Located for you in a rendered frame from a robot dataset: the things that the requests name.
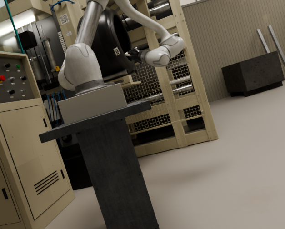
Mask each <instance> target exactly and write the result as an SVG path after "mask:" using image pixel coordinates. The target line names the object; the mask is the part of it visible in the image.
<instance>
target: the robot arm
mask: <svg viewBox="0 0 285 229"><path fill-rule="evenodd" d="M108 2H109V0H86V5H87V7H86V9H85V13H84V16H83V19H82V22H81V25H80V28H79V32H78V35H77V37H76V40H75V44H73V45H71V46H69V47H68V49H67V50H66V53H65V59H64V62H63V64H62V67H61V69H60V71H59V74H58V81H59V84H60V85H61V86H62V87H63V88H64V89H67V90H70V91H76V94H75V96H78V95H82V94H85V93H88V92H91V91H95V90H98V89H102V88H105V87H108V86H111V85H115V83H114V82H111V83H104V81H103V78H102V74H101V70H100V66H99V63H98V61H97V58H96V55H95V54H94V52H93V50H92V49H91V46H92V43H93V39H94V36H95V33H96V29H97V26H98V23H99V20H100V16H101V12H102V11H104V10H105V8H106V6H107V4H108ZM114 2H115V3H116V4H117V5H118V6H119V7H120V9H121V10H122V11H123V12H124V13H125V14H126V15H127V16H128V17H130V18H131V19H132V20H134V21H136V22H138V23H140V24H142V25H144V26H146V27H148V28H150V29H152V30H154V31H155V32H157V33H158V35H159V36H160V39H161V42H160V45H161V47H159V48H156V49H153V50H144V51H140V50H138V49H137V47H135V48H134V49H131V50H130V51H129V52H126V53H125V55H126V56H129V57H130V58H132V60H134V61H136V62H138V63H140V64H142V63H145V64H149V65H151V66H154V67H164V66H166V65H168V63H169V61H170V59H171V58H173V57H175V56H176V55H178V54H179V53H180V52H181V51H182V50H183V48H184V41H183V39H182V38H181V37H178V36H177V37H175V36H174V35H171V34H169V33H168V31H167V30H166V29H165V28H164V27H163V26H162V25H160V24H159V23H157V22H155V21H154V20H152V19H151V18H149V17H147V16H145V15H144V14H142V13H140V12H138V11H137V10H136V9H135V8H133V6H132V5H131V4H130V2H129V0H114ZM134 51H137V52H134Z"/></svg>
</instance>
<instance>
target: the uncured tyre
mask: <svg viewBox="0 0 285 229"><path fill-rule="evenodd" d="M82 19H83V16H82V17H81V18H80V20H79V23H78V26H77V34H78V32H79V28H80V25H81V22H82ZM116 47H118V49H119V51H120V54H119V55H117V56H116V54H115V52H114V50H113V49H114V48H116ZM91 49H92V50H93V52H94V54H95V55H96V58H97V61H98V63H99V66H100V70H101V74H102V77H103V76H106V75H110V74H112V73H115V72H118V71H121V70H125V69H128V70H129V72H131V71H132V69H133V67H134V65H135V61H134V60H132V58H130V57H129V56H126V55H125V53H126V52H129V51H130V50H131V49H133V48H132V44H131V41H130V38H129V35H128V32H127V30H126V28H125V25H124V23H123V21H122V19H121V18H120V16H119V15H118V13H117V12H116V11H115V10H114V9H111V8H109V7H106V8H105V10H104V11H102V12H101V16H100V20H99V23H98V26H97V29H96V33H95V36H94V39H93V43H92V46H91Z"/></svg>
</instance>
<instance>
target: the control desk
mask: <svg viewBox="0 0 285 229"><path fill-rule="evenodd" d="M51 129H52V127H51V124H50V121H49V118H48V115H47V112H46V110H45V106H44V103H43V100H42V98H41V95H40V91H39V88H38V85H37V82H36V80H35V76H34V73H33V71H32V68H31V65H30V62H29V59H28V56H27V54H19V53H11V52H3V51H0V229H44V228H45V227H46V226H47V225H48V224H49V223H50V222H51V221H52V220H53V219H54V218H55V217H56V216H57V215H58V214H59V213H60V212H61V211H62V210H63V209H64V208H65V207H66V206H67V205H69V204H70V203H71V202H72V201H73V200H74V199H75V195H74V192H73V189H72V186H71V183H70V180H69V177H68V174H67V172H66V169H65V165H64V162H63V159H62V157H61V154H60V150H59V148H58V145H57V142H56V139H54V140H52V141H48V142H45V143H41V141H40V138H39V134H42V133H44V132H46V131H48V130H51Z"/></svg>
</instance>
